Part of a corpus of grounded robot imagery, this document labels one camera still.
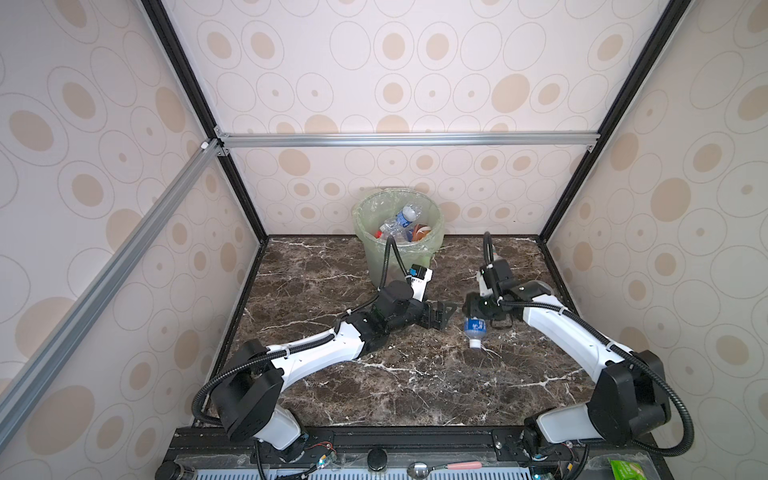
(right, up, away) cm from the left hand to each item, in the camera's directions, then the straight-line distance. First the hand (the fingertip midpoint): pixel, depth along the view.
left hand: (452, 302), depth 74 cm
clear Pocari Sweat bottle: (+7, -8, +6) cm, 12 cm away
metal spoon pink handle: (-8, -41, -2) cm, 42 cm away
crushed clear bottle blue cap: (-14, +21, +23) cm, 34 cm away
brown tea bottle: (-6, +20, +21) cm, 29 cm away
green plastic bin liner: (-20, +28, +21) cm, 40 cm away
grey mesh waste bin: (-7, +24, +23) cm, 34 cm away
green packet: (+38, -38, -5) cm, 54 cm away
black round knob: (-18, -32, -10) cm, 39 cm away
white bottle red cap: (-20, +20, +28) cm, 39 cm away
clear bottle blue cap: (-10, +25, +24) cm, 36 cm away
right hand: (+8, -3, +13) cm, 16 cm away
